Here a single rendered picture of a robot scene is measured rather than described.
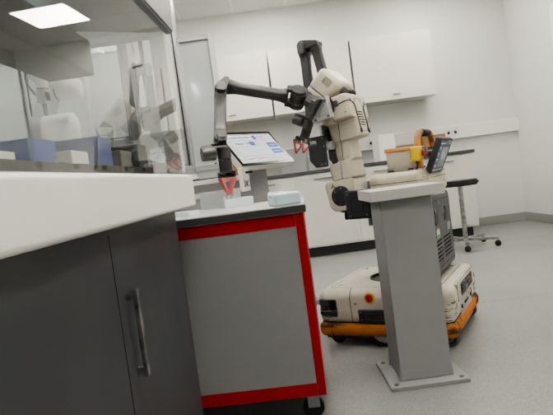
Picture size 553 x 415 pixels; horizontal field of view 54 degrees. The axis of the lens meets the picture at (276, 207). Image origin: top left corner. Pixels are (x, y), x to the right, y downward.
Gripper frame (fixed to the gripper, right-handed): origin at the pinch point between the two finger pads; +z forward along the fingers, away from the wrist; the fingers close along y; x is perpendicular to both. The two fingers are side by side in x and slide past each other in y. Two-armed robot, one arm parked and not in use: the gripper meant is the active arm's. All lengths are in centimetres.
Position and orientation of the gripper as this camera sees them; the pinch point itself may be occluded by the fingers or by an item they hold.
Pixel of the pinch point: (229, 193)
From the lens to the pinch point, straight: 232.4
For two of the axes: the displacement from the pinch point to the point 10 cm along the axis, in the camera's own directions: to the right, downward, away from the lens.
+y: 2.8, 0.0, -9.6
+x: 9.5, -1.2, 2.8
